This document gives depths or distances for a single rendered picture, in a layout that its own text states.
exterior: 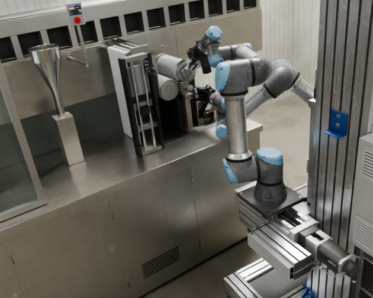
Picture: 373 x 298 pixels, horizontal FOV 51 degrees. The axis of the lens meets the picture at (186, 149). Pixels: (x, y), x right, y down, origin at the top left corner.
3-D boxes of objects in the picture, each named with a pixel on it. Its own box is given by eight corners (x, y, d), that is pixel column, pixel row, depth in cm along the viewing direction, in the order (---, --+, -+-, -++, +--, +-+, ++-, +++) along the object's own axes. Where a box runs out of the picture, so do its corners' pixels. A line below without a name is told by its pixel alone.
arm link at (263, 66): (282, 57, 150) (248, 36, 194) (254, 61, 150) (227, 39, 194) (282, 86, 155) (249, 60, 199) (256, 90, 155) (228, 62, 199)
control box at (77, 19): (71, 26, 181) (66, 4, 177) (70, 25, 187) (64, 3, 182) (86, 24, 183) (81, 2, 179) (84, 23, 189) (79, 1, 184)
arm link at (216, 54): (232, 59, 187) (228, 39, 190) (210, 62, 187) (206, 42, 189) (230, 67, 195) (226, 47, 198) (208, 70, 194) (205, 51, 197)
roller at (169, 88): (162, 102, 222) (159, 82, 216) (142, 92, 241) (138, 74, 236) (180, 96, 227) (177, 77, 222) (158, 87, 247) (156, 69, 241)
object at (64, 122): (66, 169, 207) (35, 65, 181) (58, 160, 218) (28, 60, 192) (90, 160, 214) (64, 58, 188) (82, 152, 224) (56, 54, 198)
